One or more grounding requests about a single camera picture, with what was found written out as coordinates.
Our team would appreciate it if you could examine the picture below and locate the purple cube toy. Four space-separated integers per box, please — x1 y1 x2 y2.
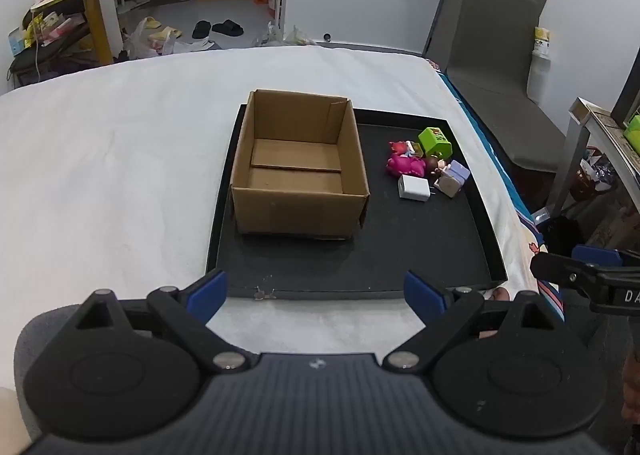
433 160 471 198

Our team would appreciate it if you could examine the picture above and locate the yellow table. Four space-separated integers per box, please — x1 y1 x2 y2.
31 0 150 66

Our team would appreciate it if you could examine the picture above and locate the white bottle with yellow label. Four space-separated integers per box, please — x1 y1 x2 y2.
527 26 552 103

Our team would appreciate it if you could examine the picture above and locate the green toy block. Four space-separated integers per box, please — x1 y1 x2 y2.
418 127 454 159

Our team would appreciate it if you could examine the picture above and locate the black tray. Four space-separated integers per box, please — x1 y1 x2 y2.
206 104 508 300

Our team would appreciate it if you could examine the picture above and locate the small red figure toy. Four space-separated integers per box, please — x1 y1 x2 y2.
389 140 423 158

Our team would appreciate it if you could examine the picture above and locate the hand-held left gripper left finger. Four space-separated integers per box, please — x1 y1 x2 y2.
75 269 249 376

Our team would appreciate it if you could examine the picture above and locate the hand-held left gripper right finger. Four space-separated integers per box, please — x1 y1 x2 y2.
384 270 563 376

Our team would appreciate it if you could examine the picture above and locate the blue printed bed sheet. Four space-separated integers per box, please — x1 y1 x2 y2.
425 57 566 326

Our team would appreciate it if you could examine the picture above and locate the white charger plug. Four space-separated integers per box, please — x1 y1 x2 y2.
397 175 432 202

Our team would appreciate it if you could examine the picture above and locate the metal side table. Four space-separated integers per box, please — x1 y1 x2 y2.
547 96 640 216

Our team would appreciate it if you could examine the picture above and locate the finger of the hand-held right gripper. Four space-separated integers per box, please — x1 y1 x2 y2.
530 245 640 316

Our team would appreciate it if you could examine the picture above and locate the black chair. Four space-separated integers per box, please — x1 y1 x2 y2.
7 30 93 88

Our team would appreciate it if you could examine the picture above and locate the pink figure toy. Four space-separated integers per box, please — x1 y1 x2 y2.
386 153 427 179

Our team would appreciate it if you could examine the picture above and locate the white plastic bag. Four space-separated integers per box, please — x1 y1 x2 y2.
122 17 178 58

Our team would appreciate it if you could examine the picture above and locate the clear plastic bag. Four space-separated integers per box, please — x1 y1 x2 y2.
284 26 318 46

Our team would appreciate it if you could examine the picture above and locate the brown cardboard box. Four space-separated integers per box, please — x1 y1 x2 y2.
230 89 371 240

